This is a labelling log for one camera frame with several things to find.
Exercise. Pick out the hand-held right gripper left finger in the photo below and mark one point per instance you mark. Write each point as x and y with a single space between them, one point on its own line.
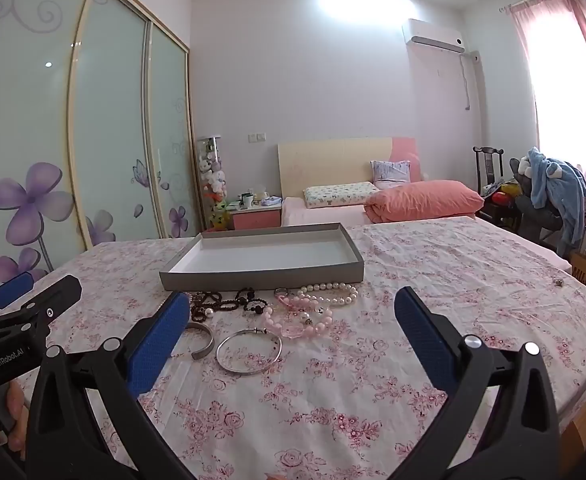
158 342

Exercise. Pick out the beige and pink headboard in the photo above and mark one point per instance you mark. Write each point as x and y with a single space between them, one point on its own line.
333 165

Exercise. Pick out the pink bed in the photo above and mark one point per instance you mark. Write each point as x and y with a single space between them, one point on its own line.
318 215

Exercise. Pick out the grey cardboard tray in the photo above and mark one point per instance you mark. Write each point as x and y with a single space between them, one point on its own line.
273 255

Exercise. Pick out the plush toy display tower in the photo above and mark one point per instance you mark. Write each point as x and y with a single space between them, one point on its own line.
213 180

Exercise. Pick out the wall switch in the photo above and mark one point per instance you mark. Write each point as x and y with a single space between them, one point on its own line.
259 136

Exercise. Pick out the white mug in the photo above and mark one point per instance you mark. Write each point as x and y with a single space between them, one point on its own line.
247 201

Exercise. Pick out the white air conditioner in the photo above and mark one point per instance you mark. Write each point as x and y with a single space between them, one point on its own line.
433 35

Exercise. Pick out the small lilac floral pillow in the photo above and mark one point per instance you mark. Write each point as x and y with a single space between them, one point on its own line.
390 172

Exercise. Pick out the dark wooden chair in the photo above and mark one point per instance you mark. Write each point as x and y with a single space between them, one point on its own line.
488 165

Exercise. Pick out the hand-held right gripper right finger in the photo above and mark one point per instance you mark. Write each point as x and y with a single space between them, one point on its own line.
423 340

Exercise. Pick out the silver hoop bangle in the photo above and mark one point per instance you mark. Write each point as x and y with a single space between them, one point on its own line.
249 370

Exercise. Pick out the cardboard box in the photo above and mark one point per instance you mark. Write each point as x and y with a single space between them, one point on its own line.
585 272

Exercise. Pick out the grey office chair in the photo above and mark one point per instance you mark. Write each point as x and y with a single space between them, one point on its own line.
535 215

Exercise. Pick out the flower-print sliding wardrobe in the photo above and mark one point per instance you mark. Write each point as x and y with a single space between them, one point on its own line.
108 135

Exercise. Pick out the cream patterned pillow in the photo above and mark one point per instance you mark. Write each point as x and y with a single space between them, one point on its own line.
340 194

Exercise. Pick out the blue fleece garment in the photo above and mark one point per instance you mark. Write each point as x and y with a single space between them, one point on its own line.
555 185

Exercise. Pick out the person's left hand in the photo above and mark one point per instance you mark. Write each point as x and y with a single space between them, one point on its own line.
17 410

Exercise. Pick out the pink floral tablecloth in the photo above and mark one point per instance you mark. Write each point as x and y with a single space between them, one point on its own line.
348 400

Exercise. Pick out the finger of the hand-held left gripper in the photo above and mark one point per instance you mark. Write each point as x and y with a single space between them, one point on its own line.
10 286
58 294

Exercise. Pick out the folded orange quilt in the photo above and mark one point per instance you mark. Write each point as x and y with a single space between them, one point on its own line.
423 200

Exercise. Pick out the silver cuff bangle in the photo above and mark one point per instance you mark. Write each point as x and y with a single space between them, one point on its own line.
207 341

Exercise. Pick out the pink and cream nightstand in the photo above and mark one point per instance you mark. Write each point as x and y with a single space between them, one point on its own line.
255 219

